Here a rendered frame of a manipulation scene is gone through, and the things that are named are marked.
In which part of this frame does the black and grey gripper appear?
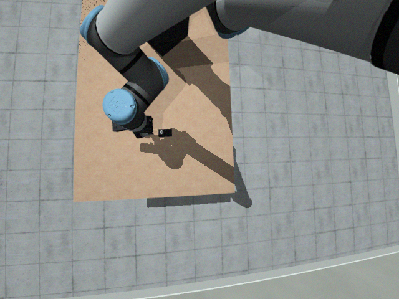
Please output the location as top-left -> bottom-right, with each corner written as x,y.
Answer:
133,116 -> 153,138

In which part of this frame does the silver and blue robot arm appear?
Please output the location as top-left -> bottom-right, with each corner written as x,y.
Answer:
80,0 -> 399,132

